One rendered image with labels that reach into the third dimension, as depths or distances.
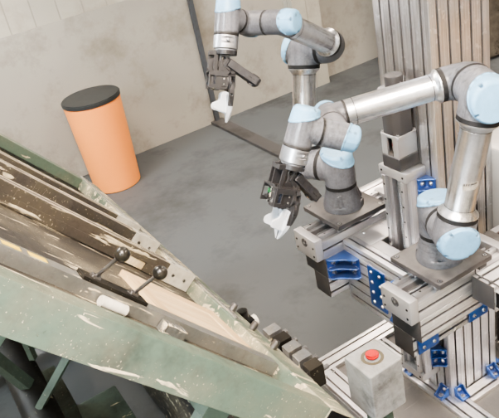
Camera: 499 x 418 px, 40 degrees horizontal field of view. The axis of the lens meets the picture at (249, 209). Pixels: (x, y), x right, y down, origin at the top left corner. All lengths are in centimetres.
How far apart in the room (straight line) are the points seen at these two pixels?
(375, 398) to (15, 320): 110
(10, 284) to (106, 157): 414
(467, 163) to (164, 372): 96
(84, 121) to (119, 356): 395
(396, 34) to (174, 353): 122
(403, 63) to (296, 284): 201
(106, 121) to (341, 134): 371
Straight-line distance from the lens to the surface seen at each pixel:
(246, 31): 214
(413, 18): 215
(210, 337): 192
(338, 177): 245
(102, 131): 535
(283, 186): 177
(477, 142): 188
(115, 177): 551
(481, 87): 182
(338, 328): 361
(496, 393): 296
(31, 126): 584
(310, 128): 174
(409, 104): 193
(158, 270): 169
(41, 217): 223
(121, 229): 271
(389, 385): 207
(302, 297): 386
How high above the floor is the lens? 232
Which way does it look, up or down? 29 degrees down
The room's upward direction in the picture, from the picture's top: 12 degrees counter-clockwise
